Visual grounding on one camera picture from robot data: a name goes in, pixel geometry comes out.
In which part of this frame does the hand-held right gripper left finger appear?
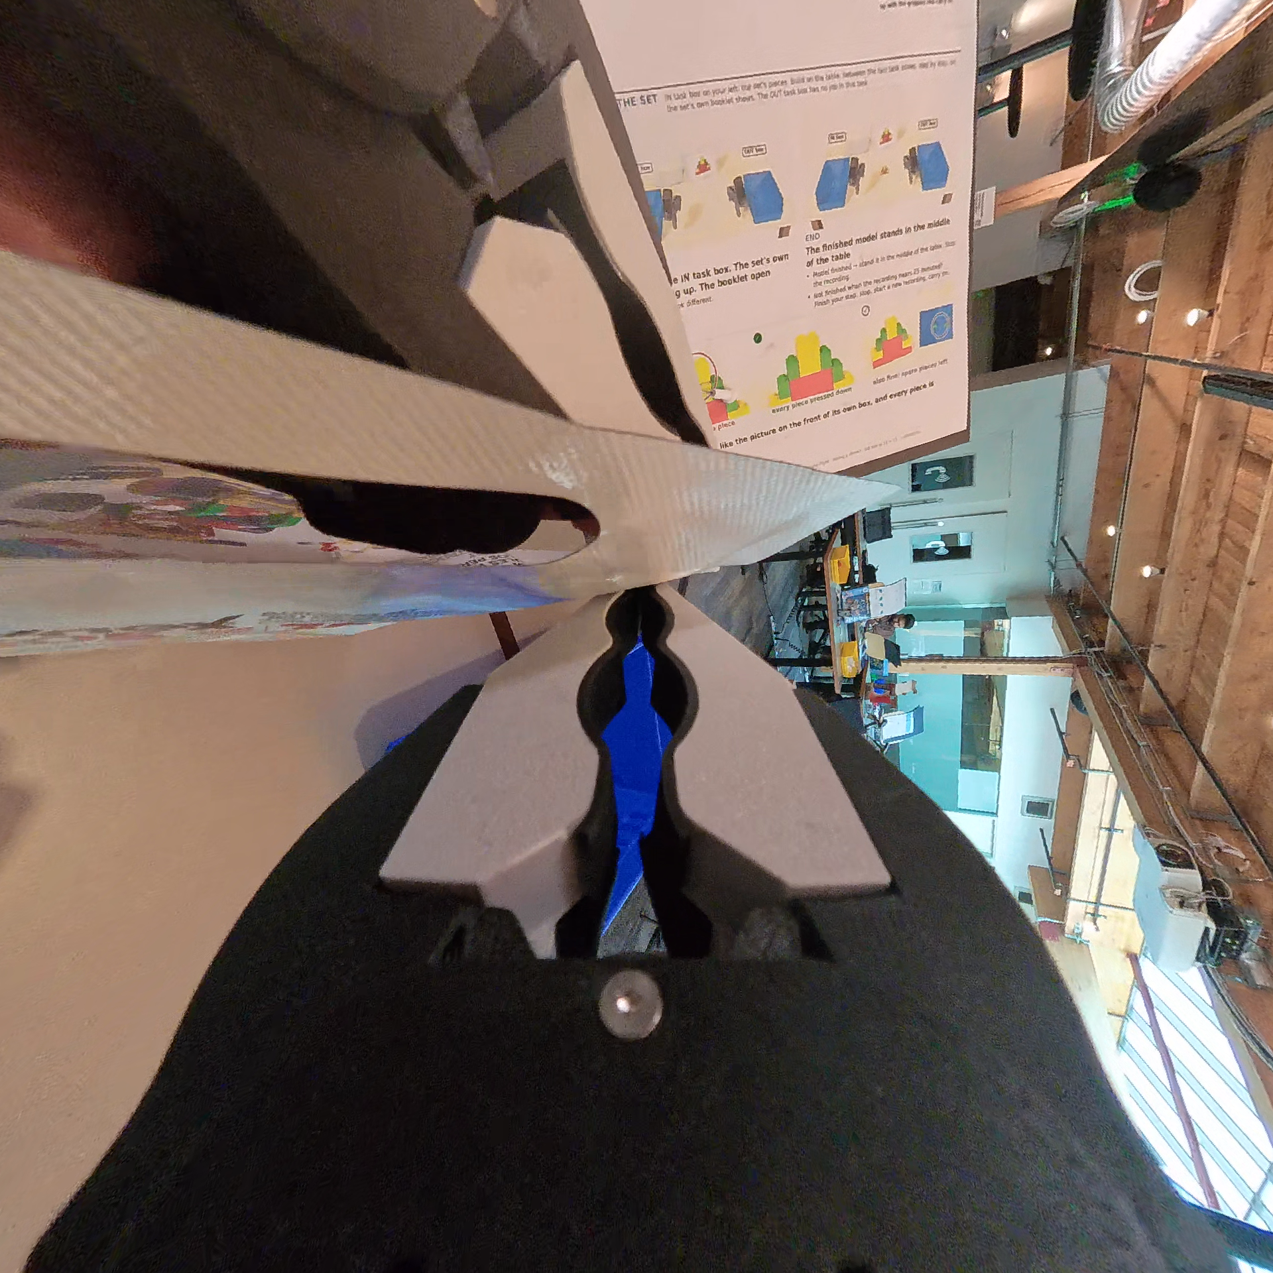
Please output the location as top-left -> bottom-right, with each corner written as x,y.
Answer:
378,588 -> 637,960

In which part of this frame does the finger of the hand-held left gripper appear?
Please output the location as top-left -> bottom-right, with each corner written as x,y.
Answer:
553,57 -> 716,447
462,215 -> 685,444

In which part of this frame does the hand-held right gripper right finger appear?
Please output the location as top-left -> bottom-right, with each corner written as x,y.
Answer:
637,588 -> 894,960

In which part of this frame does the printed plastic toy bag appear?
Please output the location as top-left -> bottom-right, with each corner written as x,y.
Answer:
0,250 -> 904,661

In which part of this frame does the person's left hand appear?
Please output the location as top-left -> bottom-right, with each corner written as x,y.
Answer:
0,101 -> 142,291

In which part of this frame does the blue plastic bin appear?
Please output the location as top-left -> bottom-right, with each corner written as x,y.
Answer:
383,637 -> 664,943

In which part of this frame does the printed instruction sheet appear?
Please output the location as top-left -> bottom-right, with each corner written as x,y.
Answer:
581,0 -> 981,478

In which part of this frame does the white ceiling projector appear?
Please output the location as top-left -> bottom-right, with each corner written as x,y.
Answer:
1133,845 -> 1267,982

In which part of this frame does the ribbed air duct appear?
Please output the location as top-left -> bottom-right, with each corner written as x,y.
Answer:
1097,0 -> 1255,132

